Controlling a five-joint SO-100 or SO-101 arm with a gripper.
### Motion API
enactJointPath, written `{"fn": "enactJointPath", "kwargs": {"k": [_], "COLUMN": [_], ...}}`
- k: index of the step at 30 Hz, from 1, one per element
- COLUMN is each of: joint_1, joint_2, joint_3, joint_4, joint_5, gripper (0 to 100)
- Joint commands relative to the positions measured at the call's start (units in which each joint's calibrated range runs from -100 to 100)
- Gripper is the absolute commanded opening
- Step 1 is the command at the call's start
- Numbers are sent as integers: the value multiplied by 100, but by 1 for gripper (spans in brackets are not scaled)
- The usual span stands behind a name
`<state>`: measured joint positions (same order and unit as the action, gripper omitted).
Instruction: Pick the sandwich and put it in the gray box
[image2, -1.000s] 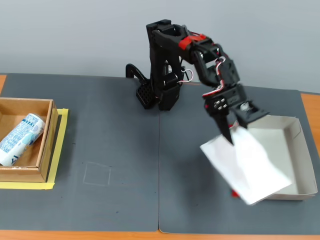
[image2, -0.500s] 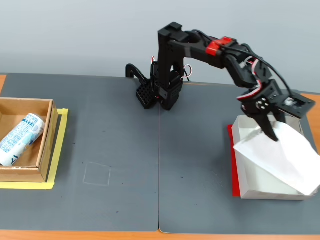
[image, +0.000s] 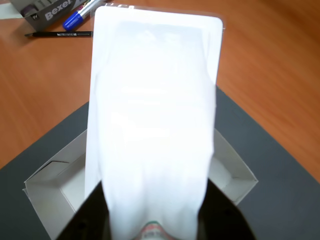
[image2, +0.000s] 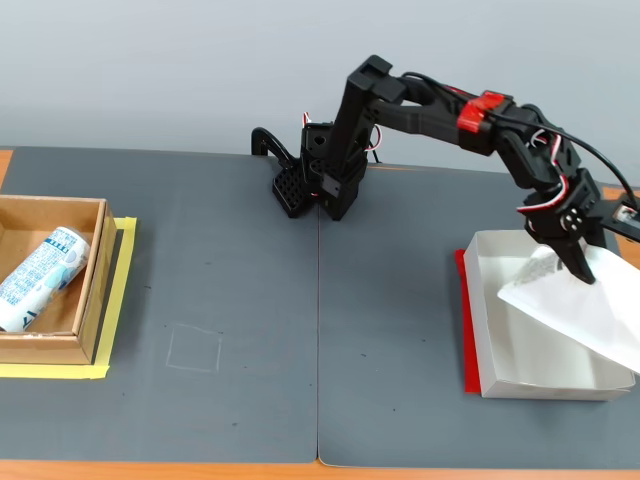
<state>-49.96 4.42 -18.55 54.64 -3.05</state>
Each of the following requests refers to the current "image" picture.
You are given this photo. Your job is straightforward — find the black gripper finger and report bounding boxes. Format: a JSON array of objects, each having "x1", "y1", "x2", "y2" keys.
[
  {"x1": 55, "y1": 180, "x2": 111, "y2": 240},
  {"x1": 196, "y1": 179, "x2": 257, "y2": 240}
]

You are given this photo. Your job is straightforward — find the white packaged sandwich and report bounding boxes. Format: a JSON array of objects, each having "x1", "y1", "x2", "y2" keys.
[{"x1": 84, "y1": 5, "x2": 225, "y2": 240}]

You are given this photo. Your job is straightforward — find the gray marker box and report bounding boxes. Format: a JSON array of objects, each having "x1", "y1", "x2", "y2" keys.
[{"x1": 18, "y1": 0, "x2": 109, "y2": 26}]

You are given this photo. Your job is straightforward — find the grey sheet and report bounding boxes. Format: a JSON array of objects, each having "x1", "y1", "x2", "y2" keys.
[{"x1": 22, "y1": 128, "x2": 259, "y2": 240}]

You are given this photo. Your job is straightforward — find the dark gray table mat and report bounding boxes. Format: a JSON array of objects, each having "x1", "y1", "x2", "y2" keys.
[{"x1": 0, "y1": 85, "x2": 320, "y2": 240}]

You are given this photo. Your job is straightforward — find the black pen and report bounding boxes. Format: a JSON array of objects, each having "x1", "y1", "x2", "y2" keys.
[{"x1": 24, "y1": 30, "x2": 94, "y2": 39}]

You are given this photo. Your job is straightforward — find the blue capped marker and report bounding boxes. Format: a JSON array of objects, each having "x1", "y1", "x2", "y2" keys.
[{"x1": 62, "y1": 0, "x2": 106, "y2": 32}]

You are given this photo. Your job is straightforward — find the white paper sheet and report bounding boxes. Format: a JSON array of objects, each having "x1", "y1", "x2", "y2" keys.
[{"x1": 0, "y1": 0, "x2": 24, "y2": 21}]

